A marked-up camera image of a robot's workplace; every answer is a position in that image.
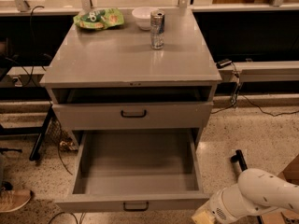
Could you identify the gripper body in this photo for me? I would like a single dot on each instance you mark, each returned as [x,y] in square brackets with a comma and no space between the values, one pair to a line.
[217,208]

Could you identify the grey drawer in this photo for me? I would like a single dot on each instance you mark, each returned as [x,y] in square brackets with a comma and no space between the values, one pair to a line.
[135,171]
[133,116]

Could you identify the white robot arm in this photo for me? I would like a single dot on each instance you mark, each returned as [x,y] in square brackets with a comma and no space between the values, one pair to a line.
[255,193]

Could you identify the grey top drawer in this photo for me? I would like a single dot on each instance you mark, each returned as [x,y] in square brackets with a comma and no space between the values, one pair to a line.
[133,116]

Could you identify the grey drawer cabinet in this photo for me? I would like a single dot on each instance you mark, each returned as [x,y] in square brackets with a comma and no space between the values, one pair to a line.
[119,66]

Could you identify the black metal stand right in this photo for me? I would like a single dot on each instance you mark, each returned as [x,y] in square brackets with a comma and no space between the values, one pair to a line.
[239,158]

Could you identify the cardboard box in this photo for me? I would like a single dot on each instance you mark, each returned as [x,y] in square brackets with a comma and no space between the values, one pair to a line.
[290,174]

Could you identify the small black device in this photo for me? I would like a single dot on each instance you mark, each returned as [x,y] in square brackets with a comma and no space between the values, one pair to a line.
[223,63]

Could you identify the silver drink can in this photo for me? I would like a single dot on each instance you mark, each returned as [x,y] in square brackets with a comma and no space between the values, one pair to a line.
[157,29]

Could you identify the brown shoe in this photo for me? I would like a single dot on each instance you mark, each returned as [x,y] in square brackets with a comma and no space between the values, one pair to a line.
[12,200]

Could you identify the white bowl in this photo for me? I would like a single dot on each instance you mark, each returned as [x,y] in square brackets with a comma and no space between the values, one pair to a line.
[142,17]

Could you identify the black table leg left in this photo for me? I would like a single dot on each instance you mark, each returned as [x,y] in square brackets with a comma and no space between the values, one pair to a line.
[39,131]

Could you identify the green chip bag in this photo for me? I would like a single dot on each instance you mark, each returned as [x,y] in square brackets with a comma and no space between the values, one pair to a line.
[101,19]

